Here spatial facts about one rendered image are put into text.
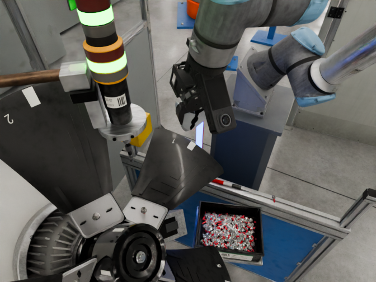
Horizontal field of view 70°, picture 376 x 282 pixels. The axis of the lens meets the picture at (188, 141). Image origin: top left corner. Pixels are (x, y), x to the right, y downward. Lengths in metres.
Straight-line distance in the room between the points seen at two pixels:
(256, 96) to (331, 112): 1.52
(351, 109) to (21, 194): 2.31
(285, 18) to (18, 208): 0.66
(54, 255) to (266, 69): 0.85
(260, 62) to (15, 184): 0.84
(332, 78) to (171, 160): 0.53
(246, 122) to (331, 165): 1.48
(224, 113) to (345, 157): 2.16
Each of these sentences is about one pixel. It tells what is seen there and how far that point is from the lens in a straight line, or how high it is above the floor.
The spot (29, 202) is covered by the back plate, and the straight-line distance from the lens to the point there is 0.74.
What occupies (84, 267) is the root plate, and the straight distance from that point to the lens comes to 0.52.
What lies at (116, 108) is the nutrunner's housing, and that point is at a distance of 0.36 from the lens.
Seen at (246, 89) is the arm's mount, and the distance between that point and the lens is 1.06.
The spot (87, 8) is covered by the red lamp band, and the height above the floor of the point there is 1.62.
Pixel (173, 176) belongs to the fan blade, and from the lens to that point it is 0.66.
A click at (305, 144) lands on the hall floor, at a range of 2.54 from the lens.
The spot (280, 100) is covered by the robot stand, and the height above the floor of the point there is 1.00.
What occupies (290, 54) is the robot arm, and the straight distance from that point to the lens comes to 0.99.
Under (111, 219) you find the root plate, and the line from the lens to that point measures 0.55.
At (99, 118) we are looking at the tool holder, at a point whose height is 1.48.
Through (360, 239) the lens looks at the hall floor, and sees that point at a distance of 2.18.
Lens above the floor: 1.72
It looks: 47 degrees down
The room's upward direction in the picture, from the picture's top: straight up
